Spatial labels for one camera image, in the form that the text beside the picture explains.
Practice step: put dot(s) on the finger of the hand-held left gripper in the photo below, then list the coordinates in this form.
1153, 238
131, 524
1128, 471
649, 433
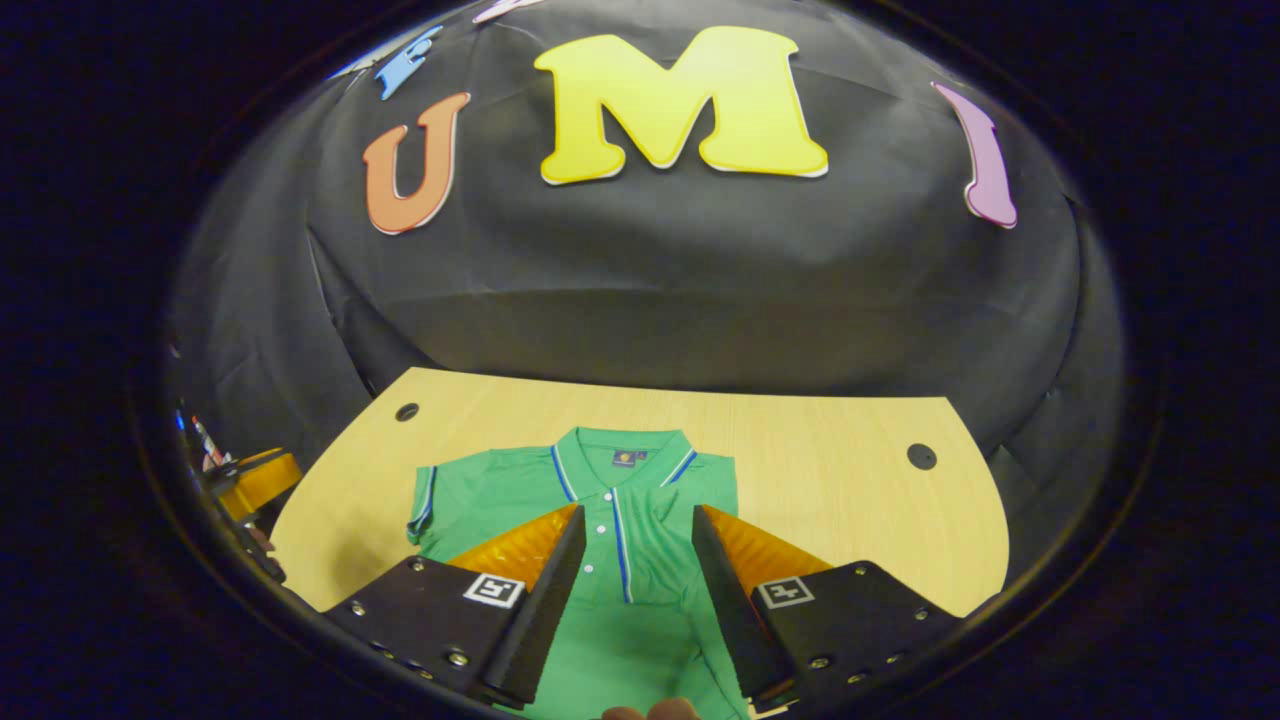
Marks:
262, 485

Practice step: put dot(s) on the black backdrop cloth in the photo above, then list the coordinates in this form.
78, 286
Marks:
650, 280

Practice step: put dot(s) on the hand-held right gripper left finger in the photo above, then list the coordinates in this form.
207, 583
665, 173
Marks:
545, 610

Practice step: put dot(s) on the green T-shirt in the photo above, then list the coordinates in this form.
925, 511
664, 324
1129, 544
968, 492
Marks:
640, 560

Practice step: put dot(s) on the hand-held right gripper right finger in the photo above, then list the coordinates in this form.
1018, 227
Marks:
725, 610

